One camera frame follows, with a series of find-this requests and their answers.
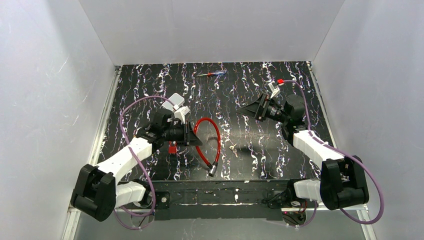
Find red tethered cable with key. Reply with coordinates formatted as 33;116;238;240
193;117;222;178

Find red cable tie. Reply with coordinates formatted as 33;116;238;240
168;141;177;155

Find small brass cable-lock keys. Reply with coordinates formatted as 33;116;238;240
229;144;238;158

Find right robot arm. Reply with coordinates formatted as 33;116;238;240
237;93;370;210

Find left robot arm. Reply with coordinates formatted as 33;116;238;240
70;106;203;222

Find white square box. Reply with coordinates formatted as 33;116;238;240
161;93;185;112

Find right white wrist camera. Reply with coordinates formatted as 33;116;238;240
268;79;285;99

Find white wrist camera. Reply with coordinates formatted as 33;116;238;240
268;79;285;99
172;105;191;124

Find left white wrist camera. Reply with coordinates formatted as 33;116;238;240
172;105;191;124

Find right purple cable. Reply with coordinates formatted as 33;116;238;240
283;79;386;228

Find purple cable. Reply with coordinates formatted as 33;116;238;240
112;96;176;231
283;79;386;228

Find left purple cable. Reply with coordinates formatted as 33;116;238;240
112;96;176;231

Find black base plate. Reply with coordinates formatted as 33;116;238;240
120;180;319;222

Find aluminium frame rail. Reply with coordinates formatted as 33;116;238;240
62;204;376;240

